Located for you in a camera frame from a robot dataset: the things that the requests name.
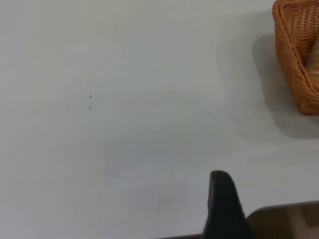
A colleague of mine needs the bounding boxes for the ridged golden bread roll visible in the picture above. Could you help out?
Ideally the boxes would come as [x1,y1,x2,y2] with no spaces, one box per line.
[305,37,319,87]

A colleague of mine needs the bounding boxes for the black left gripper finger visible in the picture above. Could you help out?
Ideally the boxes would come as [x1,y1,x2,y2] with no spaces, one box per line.
[202,170,255,239]

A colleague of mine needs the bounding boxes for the orange woven wicker basket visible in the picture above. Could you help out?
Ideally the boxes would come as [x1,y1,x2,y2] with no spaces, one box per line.
[271,0,319,117]

